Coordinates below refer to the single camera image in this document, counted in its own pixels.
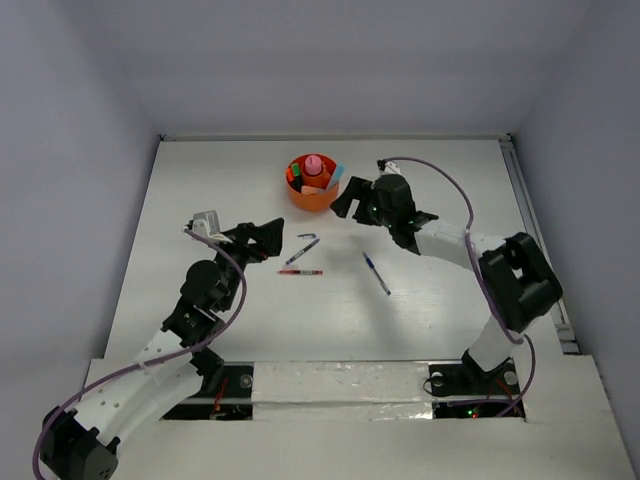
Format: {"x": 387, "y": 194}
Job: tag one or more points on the blue translucent highlighter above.
{"x": 336, "y": 176}

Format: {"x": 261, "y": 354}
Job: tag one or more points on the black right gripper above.
{"x": 357, "y": 188}

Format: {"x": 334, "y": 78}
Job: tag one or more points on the purple gel pen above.
{"x": 302, "y": 252}

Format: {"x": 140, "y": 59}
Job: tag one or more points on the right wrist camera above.
{"x": 388, "y": 167}

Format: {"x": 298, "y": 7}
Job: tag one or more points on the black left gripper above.
{"x": 266, "y": 236}

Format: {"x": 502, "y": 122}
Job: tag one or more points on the red gel pen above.
{"x": 303, "y": 272}

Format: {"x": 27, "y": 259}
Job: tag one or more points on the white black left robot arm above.
{"x": 84, "y": 437}

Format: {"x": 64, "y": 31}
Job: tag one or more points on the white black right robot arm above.
{"x": 512, "y": 272}

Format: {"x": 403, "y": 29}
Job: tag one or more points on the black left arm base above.
{"x": 225, "y": 393}

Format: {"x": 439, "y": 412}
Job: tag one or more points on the orange round divided organizer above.
{"x": 312, "y": 182}

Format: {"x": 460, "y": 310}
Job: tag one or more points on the blue ballpoint pen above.
{"x": 376, "y": 274}

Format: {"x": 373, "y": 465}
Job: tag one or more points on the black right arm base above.
{"x": 461, "y": 390}

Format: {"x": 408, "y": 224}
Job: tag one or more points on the black highlighter orange cap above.
{"x": 294, "y": 177}

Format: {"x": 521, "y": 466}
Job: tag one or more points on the orange translucent highlighter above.
{"x": 310, "y": 190}

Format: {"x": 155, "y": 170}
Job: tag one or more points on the pink capped sticker bottle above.
{"x": 313, "y": 165}

